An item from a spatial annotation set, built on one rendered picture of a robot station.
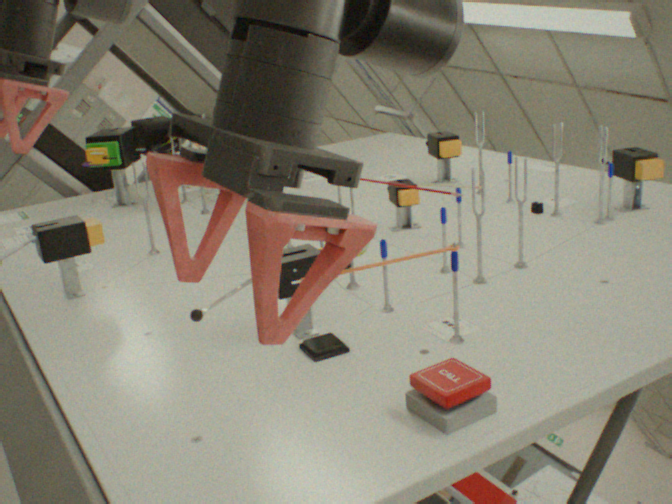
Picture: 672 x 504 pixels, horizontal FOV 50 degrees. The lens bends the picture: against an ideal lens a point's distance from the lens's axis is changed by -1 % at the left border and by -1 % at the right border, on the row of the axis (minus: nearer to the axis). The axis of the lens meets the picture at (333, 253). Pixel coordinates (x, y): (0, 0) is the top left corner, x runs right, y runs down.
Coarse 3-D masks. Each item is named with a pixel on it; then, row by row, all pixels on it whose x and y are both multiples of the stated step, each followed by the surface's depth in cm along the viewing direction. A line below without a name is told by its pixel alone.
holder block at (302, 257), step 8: (288, 248) 79; (296, 248) 79; (304, 248) 79; (312, 248) 79; (288, 256) 77; (296, 256) 77; (304, 256) 76; (312, 256) 76; (288, 264) 75; (296, 264) 76; (304, 264) 76; (312, 264) 77; (280, 272) 75; (288, 272) 76; (296, 272) 76; (304, 272) 76; (280, 280) 75; (288, 280) 76; (296, 280) 76; (280, 288) 76; (288, 288) 76; (296, 288) 76; (280, 296) 76; (288, 296) 76
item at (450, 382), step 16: (432, 368) 63; (448, 368) 63; (464, 368) 62; (416, 384) 62; (432, 384) 60; (448, 384) 60; (464, 384) 60; (480, 384) 60; (448, 400) 59; (464, 400) 60
